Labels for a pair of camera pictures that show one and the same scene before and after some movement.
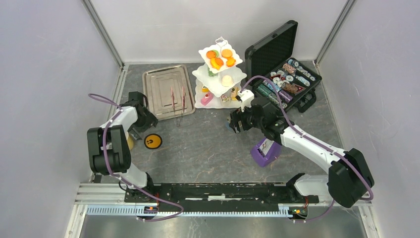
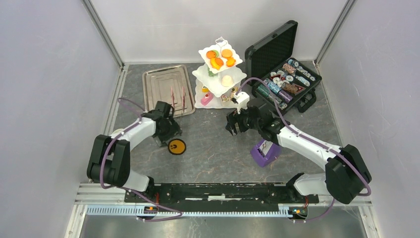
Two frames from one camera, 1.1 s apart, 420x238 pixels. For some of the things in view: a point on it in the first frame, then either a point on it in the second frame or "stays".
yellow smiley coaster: [153, 141] to [177, 147]
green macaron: [217, 52] stays
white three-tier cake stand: [218, 81] stays
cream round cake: [227, 81] stays
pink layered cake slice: [206, 99] stays
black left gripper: [150, 120] to [175, 129]
